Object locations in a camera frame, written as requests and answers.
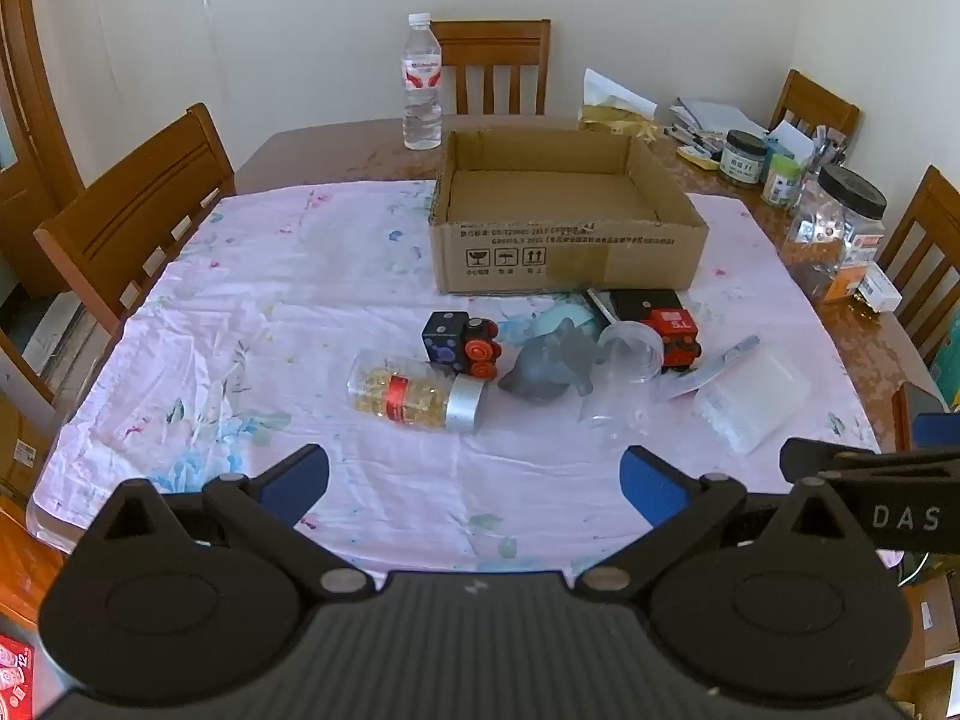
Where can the grey elephant toy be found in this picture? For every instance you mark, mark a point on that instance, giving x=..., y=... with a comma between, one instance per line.
x=547, y=367

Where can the clear capsule bottle silver cap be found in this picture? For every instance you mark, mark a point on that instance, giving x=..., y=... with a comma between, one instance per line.
x=405, y=394

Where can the clear jar of pens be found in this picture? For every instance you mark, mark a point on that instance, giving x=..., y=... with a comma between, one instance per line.
x=825, y=157

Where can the glass jar dark lid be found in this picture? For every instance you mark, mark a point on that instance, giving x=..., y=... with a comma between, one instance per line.
x=742, y=161

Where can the small bottle green lid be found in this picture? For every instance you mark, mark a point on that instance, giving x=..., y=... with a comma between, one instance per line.
x=781, y=181

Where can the large clear jar black lid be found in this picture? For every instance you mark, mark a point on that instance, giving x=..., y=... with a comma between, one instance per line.
x=832, y=240

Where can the red printed box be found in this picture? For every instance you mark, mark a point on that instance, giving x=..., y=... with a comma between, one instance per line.
x=15, y=679

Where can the brown cardboard carton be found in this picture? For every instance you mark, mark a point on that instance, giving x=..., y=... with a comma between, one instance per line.
x=22, y=450
x=930, y=630

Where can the red toy train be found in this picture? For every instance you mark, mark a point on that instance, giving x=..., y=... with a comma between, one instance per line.
x=671, y=330

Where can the clear water bottle red label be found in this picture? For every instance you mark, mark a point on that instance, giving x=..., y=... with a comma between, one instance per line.
x=421, y=105

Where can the wooden door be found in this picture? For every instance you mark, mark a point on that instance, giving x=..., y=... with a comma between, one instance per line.
x=30, y=165

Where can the yellow sticky note pad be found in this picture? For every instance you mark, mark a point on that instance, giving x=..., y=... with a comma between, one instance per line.
x=696, y=157

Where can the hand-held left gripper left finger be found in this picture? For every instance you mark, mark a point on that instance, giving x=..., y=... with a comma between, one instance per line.
x=294, y=478

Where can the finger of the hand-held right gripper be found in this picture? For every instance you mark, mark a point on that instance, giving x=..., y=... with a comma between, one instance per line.
x=810, y=457
x=939, y=432

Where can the teal cardboard box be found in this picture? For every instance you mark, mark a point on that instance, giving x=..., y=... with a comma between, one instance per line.
x=946, y=356

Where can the small white box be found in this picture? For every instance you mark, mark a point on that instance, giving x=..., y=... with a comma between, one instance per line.
x=879, y=291

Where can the small clear packet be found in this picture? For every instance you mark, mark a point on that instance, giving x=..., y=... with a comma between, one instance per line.
x=720, y=364

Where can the gold tissue pack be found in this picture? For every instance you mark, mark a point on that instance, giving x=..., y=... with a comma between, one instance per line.
x=611, y=116

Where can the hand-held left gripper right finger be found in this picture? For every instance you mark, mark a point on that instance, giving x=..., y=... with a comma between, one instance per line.
x=651, y=487

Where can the wooden dining chair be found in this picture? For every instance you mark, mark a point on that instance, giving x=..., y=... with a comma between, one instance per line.
x=814, y=101
x=127, y=217
x=487, y=41
x=930, y=232

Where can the white bottle green label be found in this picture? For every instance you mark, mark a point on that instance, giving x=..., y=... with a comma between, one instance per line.
x=750, y=401

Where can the black toy train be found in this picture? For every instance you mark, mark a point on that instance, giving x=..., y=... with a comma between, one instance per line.
x=446, y=337

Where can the pile of white papers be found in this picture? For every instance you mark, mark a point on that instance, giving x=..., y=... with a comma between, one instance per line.
x=712, y=114

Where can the clear plastic cup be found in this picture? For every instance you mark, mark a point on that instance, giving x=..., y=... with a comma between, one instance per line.
x=630, y=360

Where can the light blue box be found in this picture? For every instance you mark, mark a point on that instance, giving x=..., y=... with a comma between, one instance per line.
x=787, y=141

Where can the bundle of pens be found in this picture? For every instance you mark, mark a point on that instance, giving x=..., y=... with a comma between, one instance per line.
x=694, y=139

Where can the pink floral tablecloth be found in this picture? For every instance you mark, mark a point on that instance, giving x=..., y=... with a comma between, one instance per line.
x=300, y=315

